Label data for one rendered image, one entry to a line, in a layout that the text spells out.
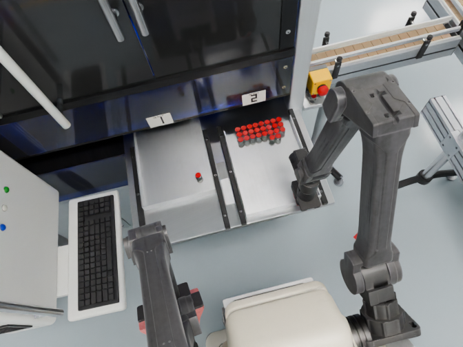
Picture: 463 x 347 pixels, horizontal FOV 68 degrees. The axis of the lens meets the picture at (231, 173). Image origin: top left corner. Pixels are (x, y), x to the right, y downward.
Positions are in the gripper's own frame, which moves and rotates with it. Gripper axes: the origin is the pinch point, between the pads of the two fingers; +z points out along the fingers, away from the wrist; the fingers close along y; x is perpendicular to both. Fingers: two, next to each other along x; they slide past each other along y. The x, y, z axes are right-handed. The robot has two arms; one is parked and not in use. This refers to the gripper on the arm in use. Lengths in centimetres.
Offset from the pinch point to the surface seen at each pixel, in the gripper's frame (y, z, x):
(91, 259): 2, 7, 76
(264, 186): 10.2, 1.8, 10.5
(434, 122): 39, 40, -85
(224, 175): 17.9, 0.4, 23.4
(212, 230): -0.7, 2.3, 31.9
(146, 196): 18, 2, 52
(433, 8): 72, 0, -83
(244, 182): 14.0, 1.7, 17.1
